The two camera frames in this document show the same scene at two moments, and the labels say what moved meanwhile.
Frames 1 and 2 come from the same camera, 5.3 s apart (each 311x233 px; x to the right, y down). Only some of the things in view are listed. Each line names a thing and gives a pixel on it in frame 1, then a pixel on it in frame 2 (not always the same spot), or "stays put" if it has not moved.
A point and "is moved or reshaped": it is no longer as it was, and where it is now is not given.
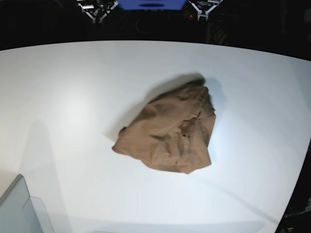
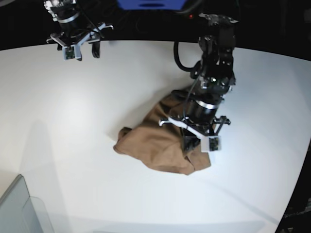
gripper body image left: [96, 10] -> [73, 33]
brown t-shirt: [172, 131] is moved or reshaped
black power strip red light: [191, 16] stays put
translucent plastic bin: [20, 213] stays put
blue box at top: [152, 5] stays put
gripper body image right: [203, 7] -> [202, 122]
